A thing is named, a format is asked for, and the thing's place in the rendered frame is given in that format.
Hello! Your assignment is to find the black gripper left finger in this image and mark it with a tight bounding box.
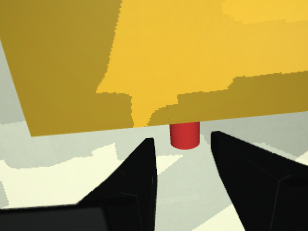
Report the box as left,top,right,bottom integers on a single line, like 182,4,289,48
0,138,158,231

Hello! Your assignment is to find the red cylinder with yellow end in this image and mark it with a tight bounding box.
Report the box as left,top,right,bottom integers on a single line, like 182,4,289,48
169,122,200,150

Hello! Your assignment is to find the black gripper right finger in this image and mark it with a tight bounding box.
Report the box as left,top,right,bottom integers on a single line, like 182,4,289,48
211,131,308,231

